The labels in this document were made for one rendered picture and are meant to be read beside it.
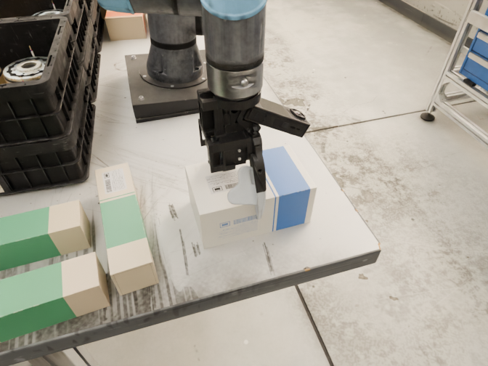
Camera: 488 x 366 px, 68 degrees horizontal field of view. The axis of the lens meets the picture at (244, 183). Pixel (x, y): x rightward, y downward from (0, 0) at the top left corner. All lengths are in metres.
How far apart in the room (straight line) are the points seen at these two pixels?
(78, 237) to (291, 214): 0.36
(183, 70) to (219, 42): 0.52
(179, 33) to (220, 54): 0.49
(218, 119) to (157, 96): 0.44
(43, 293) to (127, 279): 0.11
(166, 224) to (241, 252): 0.15
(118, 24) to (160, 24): 0.45
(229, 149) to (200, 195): 0.11
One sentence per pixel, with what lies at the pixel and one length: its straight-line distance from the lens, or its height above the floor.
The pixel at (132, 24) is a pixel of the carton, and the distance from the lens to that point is 1.37.
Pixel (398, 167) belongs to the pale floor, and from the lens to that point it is 1.98.
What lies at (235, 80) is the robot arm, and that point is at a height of 0.99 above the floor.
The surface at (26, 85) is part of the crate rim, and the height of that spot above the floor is 0.93.
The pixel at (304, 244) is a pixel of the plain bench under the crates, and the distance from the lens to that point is 0.65.
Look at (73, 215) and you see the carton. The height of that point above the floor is 0.76.
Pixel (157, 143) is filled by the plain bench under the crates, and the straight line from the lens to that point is 0.86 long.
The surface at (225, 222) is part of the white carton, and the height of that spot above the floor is 0.76.
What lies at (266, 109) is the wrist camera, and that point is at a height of 0.93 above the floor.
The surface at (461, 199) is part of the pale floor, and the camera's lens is 1.94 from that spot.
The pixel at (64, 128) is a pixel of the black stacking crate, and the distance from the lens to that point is 0.74.
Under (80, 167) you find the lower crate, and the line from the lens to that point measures 0.79.
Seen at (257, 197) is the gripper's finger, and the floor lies 0.81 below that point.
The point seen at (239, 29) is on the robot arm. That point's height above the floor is 1.06.
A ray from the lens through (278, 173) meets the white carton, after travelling 0.63.
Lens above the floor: 1.22
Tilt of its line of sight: 44 degrees down
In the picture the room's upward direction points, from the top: straight up
